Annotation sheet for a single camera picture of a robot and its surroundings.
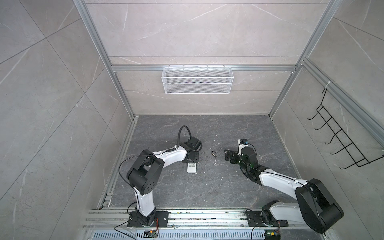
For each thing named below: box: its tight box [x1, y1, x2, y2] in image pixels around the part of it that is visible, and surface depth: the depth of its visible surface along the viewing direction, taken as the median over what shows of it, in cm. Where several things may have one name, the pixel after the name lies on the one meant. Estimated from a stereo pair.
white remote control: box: [187, 163, 197, 173], surface depth 90 cm
